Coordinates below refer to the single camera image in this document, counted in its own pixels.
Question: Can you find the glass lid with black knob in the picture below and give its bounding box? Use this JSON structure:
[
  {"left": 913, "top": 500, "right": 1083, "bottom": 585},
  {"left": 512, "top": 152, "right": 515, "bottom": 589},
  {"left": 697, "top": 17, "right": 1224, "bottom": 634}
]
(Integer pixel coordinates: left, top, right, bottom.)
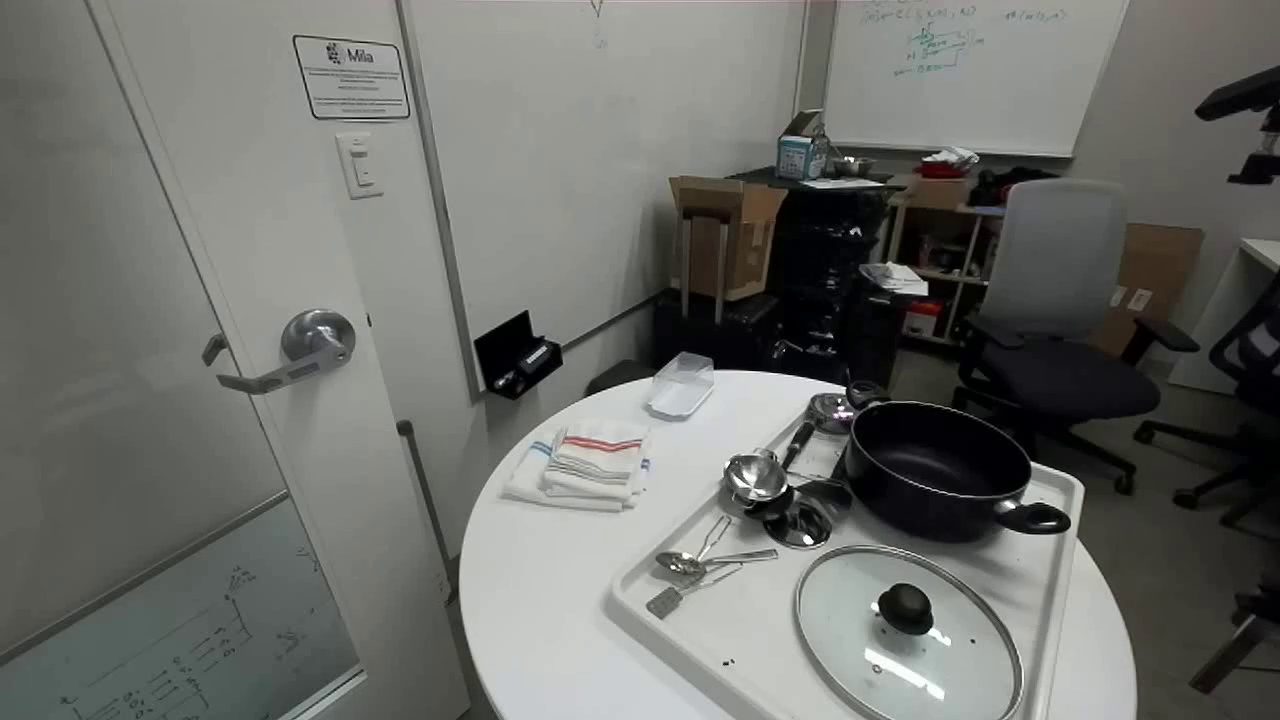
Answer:
[{"left": 793, "top": 549, "right": 1022, "bottom": 720}]

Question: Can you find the black cooking pot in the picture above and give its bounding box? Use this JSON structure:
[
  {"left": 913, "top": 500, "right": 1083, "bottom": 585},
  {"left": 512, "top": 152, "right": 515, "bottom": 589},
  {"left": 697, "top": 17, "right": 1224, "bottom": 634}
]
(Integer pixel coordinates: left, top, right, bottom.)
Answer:
[{"left": 845, "top": 399, "right": 1071, "bottom": 542}]

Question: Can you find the clear plastic container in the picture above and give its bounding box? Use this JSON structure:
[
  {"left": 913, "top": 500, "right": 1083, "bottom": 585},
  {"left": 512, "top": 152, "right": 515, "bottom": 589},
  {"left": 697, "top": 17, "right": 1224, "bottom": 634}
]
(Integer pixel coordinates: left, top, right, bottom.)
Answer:
[{"left": 645, "top": 351, "right": 716, "bottom": 419}]

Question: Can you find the black marker holder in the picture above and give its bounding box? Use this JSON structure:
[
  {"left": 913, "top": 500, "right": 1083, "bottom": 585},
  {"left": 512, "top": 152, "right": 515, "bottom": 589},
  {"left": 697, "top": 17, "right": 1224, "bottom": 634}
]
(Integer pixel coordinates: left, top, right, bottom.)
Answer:
[{"left": 474, "top": 311, "right": 562, "bottom": 399}]

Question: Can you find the cardboard box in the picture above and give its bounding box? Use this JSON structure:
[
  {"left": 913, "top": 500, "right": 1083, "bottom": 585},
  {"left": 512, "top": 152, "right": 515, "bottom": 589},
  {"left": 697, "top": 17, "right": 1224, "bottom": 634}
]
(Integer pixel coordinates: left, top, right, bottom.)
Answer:
[{"left": 668, "top": 175, "right": 787, "bottom": 300}]

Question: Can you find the steel ladle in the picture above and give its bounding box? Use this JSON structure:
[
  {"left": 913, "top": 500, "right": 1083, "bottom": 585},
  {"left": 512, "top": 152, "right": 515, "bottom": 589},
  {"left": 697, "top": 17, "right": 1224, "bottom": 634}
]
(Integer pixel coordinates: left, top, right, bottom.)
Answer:
[{"left": 724, "top": 393, "right": 850, "bottom": 506}]

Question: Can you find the small steel spoon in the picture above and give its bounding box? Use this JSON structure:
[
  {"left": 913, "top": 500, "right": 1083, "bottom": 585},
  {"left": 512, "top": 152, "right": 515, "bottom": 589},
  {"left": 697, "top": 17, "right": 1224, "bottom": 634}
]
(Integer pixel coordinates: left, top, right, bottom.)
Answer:
[{"left": 653, "top": 549, "right": 779, "bottom": 579}]

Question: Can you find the steel measuring cup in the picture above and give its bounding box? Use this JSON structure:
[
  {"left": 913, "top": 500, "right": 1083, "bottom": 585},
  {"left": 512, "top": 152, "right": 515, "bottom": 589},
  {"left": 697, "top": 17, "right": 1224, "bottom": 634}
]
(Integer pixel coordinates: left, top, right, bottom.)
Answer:
[{"left": 765, "top": 484, "right": 831, "bottom": 549}]

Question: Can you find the black cabinet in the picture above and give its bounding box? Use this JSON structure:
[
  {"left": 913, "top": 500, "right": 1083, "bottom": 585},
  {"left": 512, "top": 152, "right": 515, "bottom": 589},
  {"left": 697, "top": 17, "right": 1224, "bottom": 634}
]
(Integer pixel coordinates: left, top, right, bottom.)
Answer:
[{"left": 769, "top": 181, "right": 899, "bottom": 384}]

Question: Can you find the white plastic tray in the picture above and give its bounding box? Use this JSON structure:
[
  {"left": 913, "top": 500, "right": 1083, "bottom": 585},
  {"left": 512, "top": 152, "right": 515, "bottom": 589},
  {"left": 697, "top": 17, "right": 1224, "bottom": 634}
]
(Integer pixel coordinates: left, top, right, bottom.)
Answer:
[{"left": 599, "top": 419, "right": 1086, "bottom": 720}]

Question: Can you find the wooden shelf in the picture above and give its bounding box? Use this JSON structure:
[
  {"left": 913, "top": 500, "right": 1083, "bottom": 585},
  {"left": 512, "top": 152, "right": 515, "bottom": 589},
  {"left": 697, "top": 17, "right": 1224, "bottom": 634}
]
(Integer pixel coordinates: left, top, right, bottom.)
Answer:
[{"left": 880, "top": 175, "right": 1002, "bottom": 346}]

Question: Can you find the door sign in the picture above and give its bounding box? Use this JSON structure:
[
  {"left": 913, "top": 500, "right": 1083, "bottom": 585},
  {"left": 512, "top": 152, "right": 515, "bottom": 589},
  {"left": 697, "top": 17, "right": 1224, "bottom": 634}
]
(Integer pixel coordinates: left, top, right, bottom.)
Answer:
[{"left": 290, "top": 34, "right": 413, "bottom": 121}]

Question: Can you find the grey office chair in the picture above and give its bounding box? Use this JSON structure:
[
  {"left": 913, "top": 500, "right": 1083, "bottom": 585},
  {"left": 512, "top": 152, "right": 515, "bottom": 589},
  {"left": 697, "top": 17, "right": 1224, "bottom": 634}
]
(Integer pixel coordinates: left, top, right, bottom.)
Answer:
[{"left": 950, "top": 181, "right": 1195, "bottom": 497}]

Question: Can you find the black office chair right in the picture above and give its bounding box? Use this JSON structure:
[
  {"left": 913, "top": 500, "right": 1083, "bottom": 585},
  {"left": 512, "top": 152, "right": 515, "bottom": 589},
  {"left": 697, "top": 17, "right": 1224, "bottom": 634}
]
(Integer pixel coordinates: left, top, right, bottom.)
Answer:
[{"left": 1131, "top": 276, "right": 1280, "bottom": 506}]

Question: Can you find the silver door handle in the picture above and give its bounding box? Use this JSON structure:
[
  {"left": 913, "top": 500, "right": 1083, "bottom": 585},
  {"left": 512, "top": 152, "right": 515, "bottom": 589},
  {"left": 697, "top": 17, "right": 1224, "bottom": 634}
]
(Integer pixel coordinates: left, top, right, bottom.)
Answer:
[{"left": 218, "top": 307, "right": 354, "bottom": 397}]

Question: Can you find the white light switch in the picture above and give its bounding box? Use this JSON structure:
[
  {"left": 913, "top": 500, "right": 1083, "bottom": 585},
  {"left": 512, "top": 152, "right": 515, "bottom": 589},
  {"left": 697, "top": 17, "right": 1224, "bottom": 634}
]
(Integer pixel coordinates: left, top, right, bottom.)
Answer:
[{"left": 337, "top": 131, "right": 379, "bottom": 199}]

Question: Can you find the wall whiteboard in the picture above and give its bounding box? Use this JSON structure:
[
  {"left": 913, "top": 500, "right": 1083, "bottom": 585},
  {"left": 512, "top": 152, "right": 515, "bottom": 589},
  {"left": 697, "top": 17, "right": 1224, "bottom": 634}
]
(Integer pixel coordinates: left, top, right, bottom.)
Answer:
[{"left": 825, "top": 0, "right": 1126, "bottom": 161}]

